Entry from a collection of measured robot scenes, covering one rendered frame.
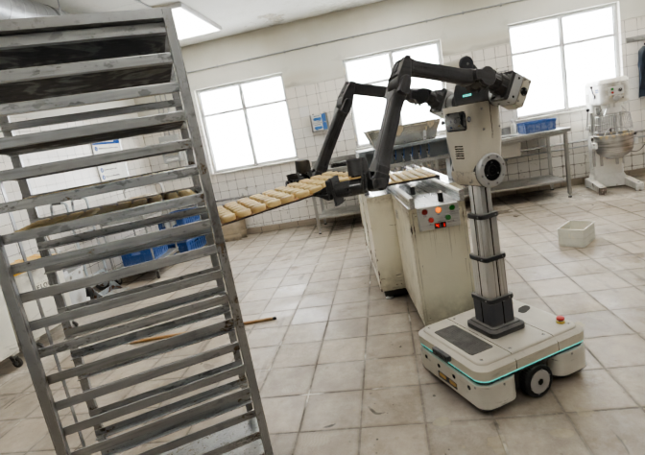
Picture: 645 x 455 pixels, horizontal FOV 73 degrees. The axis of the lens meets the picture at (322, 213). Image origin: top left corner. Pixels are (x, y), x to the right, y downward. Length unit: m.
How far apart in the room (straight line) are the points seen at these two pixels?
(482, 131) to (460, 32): 4.78
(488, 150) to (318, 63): 4.85
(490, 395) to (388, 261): 1.52
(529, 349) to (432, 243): 0.82
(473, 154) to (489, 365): 0.94
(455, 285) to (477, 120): 1.14
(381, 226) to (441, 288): 0.79
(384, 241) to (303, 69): 3.92
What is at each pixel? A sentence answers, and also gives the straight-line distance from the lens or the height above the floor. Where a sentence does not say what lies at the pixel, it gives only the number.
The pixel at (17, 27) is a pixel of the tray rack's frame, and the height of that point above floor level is 1.80.
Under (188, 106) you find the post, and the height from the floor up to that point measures 1.52.
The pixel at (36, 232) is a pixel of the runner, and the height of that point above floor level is 1.23.
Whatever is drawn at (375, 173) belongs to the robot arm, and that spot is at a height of 1.20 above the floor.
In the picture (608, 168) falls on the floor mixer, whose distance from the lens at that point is 6.80.
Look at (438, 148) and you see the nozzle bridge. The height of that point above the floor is 1.10.
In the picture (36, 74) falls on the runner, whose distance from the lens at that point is 1.54.
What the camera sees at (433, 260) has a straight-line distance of 2.73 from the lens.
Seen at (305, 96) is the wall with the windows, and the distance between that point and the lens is 6.70.
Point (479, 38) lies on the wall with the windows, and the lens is 6.83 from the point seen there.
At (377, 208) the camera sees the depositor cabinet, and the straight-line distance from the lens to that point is 3.31.
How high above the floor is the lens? 1.37
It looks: 10 degrees down
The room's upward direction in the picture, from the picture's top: 10 degrees counter-clockwise
